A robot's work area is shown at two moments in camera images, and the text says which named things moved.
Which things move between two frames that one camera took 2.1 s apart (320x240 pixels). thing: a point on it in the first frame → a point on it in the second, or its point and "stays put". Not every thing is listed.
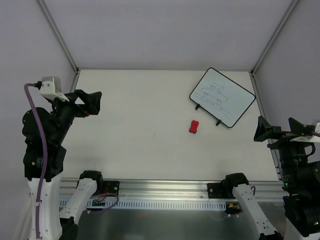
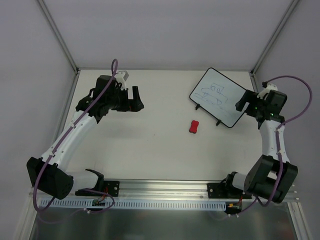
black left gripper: x=75 y=104 → x=129 y=99
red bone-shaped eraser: x=194 y=126 stays put
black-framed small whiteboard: x=223 y=98 stays put
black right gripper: x=283 y=139 → x=249 y=102
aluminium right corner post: x=254 y=70 stays put
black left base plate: x=111 y=187 stays put
